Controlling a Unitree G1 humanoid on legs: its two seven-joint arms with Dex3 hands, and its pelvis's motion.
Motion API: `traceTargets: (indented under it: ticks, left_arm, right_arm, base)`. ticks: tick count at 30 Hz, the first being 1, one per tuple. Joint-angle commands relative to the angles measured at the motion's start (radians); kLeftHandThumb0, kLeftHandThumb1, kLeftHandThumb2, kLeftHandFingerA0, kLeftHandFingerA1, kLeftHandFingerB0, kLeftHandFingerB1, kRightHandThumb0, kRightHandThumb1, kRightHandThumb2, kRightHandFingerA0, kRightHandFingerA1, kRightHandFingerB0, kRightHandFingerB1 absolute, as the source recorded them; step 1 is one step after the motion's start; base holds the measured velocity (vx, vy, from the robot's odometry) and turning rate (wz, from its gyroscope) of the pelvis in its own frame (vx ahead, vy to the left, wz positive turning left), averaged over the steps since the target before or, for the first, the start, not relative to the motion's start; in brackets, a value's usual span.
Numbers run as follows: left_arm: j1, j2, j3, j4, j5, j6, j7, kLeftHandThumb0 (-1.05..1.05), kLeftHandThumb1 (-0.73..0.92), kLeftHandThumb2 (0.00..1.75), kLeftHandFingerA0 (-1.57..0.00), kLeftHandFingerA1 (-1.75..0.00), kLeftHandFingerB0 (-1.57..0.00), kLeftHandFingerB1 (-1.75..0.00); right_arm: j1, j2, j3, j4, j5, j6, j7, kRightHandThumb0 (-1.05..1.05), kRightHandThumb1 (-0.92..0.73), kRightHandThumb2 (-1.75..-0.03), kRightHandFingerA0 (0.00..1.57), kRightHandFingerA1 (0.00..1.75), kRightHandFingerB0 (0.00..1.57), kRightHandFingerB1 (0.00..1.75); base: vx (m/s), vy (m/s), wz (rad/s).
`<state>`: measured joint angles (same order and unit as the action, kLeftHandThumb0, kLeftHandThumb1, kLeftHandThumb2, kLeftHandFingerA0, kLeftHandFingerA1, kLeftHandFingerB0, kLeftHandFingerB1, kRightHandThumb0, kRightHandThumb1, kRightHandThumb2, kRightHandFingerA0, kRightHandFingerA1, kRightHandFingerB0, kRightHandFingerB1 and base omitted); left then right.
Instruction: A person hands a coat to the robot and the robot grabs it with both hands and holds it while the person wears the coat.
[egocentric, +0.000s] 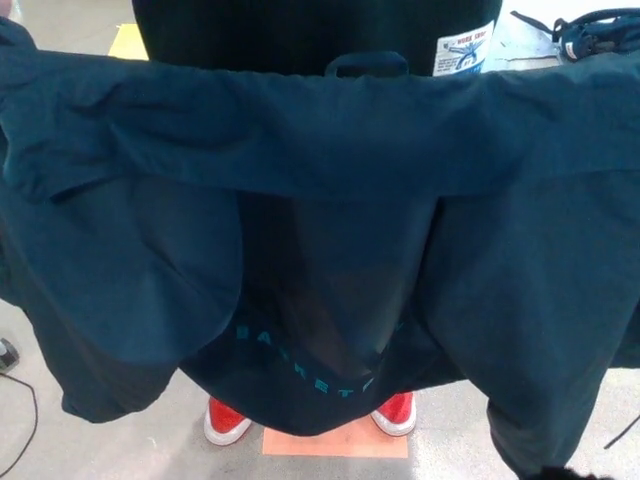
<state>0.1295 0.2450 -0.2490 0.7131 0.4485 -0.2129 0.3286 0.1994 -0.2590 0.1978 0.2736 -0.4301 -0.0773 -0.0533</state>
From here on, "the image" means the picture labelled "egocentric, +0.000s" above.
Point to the robot black right hand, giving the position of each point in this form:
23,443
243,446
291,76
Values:
565,474

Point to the dark navy blue coat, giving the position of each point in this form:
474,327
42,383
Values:
350,150

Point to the orange rectangular floor marker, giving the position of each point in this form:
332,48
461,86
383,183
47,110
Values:
340,445

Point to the small black floor device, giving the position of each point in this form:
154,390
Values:
7,355

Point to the yellow floor tape marking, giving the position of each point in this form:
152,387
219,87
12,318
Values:
131,42

